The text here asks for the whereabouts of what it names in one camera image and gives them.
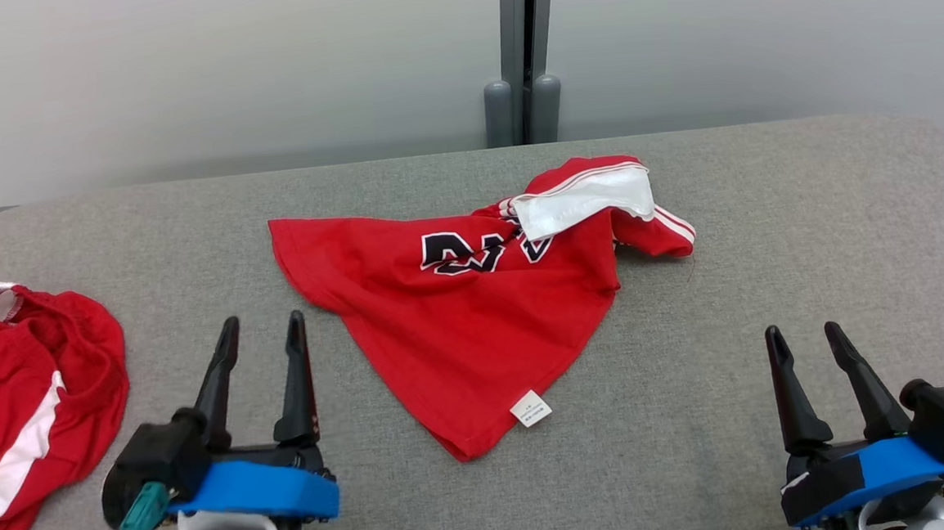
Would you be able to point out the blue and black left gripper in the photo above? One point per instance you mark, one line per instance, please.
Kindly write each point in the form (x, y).
(264, 489)

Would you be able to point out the red shorts with white stripe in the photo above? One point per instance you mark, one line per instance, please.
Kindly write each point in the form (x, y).
(28, 374)

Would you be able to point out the grey metal wall post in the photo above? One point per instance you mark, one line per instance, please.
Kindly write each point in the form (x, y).
(524, 24)

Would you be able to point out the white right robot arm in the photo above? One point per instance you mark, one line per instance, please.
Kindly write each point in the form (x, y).
(931, 527)

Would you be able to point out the grey rounded post foot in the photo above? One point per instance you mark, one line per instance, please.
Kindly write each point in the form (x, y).
(547, 111)
(499, 116)

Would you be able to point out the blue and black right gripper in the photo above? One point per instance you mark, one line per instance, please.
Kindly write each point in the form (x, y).
(886, 469)

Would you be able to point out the red shirt with white trim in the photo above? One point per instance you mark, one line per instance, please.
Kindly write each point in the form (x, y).
(459, 323)

